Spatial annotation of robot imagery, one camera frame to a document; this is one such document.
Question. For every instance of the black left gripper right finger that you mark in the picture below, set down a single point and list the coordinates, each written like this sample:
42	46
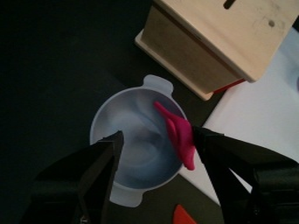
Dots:
249	180

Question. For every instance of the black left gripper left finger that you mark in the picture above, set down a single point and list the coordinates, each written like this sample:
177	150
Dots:
83	178

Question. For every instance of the pink dough strip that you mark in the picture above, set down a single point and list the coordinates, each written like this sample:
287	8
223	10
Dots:
179	137

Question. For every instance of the light wooden drawer box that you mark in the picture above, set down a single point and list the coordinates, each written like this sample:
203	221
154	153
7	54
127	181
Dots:
218	43

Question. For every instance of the orange plastic piece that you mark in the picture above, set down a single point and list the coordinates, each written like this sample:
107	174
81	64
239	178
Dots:
183	217

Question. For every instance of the white cutting board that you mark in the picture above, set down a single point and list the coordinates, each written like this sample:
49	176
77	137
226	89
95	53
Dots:
257	116

